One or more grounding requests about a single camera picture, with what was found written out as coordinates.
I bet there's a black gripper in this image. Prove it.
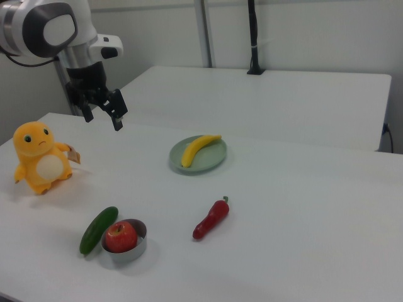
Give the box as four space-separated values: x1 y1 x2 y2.
66 62 129 132

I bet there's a red chili pepper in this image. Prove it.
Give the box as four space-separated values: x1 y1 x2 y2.
192 196 231 241

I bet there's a pale green plastic plate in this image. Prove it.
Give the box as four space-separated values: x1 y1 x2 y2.
169 135 228 175

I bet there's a brown paper toy tag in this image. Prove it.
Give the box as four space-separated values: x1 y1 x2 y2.
65 144 82 165

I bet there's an orange plush dinosaur toy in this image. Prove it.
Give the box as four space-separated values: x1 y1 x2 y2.
12 121 74 196

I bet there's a yellow banana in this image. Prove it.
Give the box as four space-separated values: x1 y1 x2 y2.
180 134 223 169

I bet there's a green cucumber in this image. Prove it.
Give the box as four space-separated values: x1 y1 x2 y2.
79 206 120 256

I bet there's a red apple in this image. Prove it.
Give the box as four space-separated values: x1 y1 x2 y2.
105 220 139 254

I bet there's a round metal bowl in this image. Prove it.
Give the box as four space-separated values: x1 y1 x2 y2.
100 218 149 265

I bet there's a silver robot mounting post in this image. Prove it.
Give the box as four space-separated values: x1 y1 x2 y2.
55 53 83 117

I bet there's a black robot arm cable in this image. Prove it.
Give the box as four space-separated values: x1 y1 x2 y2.
0 50 61 68

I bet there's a grey aluminium partition post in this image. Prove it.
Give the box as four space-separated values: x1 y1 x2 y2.
193 0 217 68

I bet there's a black camera pole white band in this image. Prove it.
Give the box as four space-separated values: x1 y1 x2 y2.
246 0 265 76

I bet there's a black cable at table edge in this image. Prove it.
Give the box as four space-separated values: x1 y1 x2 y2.
382 122 395 154

